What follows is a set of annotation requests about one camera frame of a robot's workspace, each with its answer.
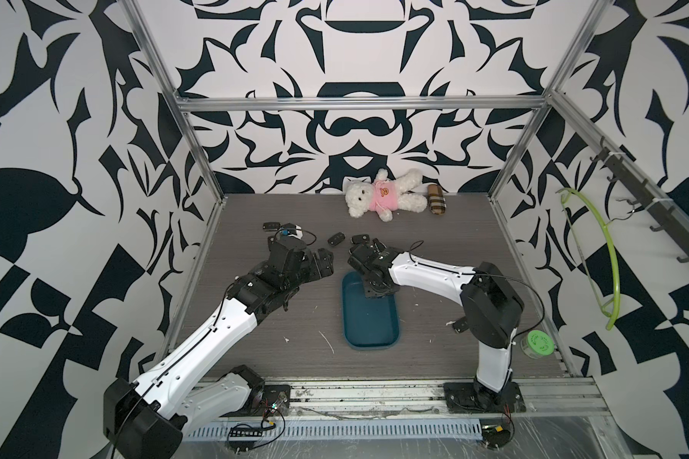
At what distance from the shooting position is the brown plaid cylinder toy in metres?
1.15

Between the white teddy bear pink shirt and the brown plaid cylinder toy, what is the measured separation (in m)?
0.07

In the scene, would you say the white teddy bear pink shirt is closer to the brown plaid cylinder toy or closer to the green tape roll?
the brown plaid cylinder toy

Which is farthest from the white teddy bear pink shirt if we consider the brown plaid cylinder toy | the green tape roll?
the green tape roll

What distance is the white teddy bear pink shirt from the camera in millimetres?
1102
